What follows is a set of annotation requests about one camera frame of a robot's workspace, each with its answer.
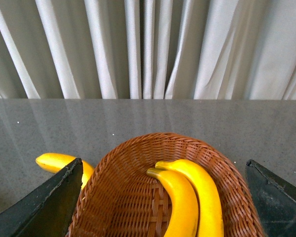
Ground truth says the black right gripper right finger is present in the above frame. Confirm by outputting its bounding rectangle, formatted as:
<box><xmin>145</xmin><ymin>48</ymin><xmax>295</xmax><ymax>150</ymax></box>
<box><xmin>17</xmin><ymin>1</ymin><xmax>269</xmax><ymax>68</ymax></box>
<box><xmin>245</xmin><ymin>159</ymin><xmax>296</xmax><ymax>237</ymax></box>

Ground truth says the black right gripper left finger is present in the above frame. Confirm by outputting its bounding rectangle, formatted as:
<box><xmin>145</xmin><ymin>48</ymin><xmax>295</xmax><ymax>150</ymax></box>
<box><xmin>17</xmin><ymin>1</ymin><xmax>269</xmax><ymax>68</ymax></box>
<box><xmin>0</xmin><ymin>158</ymin><xmax>83</xmax><ymax>237</ymax></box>

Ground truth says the curved yellow banana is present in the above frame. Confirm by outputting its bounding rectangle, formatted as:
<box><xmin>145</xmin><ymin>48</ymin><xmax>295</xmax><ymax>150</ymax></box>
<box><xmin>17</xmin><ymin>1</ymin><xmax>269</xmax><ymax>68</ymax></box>
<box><xmin>36</xmin><ymin>153</ymin><xmax>94</xmax><ymax>189</ymax></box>

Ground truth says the upper banana in basket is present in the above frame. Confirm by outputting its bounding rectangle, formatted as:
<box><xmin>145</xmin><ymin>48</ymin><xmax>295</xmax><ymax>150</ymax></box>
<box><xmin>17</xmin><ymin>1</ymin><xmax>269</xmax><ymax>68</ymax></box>
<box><xmin>155</xmin><ymin>159</ymin><xmax>224</xmax><ymax>237</ymax></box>

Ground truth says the banana in basket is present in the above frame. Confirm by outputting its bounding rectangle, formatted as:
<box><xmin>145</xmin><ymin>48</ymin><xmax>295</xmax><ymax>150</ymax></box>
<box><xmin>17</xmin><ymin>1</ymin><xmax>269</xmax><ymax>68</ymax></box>
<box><xmin>155</xmin><ymin>159</ymin><xmax>224</xmax><ymax>237</ymax></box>
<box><xmin>147</xmin><ymin>168</ymin><xmax>199</xmax><ymax>237</ymax></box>

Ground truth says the right brown wicker basket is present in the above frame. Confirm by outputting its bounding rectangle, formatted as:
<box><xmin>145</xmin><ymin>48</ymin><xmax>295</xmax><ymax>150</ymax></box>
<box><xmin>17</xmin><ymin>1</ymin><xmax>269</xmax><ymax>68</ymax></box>
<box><xmin>68</xmin><ymin>133</ymin><xmax>264</xmax><ymax>237</ymax></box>

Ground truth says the lower banana in basket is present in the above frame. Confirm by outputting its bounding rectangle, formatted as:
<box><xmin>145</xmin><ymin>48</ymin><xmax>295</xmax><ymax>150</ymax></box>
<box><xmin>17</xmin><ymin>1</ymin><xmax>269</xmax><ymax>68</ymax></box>
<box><xmin>147</xmin><ymin>168</ymin><xmax>199</xmax><ymax>237</ymax></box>

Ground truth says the white pleated curtain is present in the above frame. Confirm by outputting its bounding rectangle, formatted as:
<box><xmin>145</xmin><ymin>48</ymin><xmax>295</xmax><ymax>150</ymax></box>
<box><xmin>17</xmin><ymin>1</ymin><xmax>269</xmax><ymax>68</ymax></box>
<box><xmin>0</xmin><ymin>0</ymin><xmax>296</xmax><ymax>100</ymax></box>

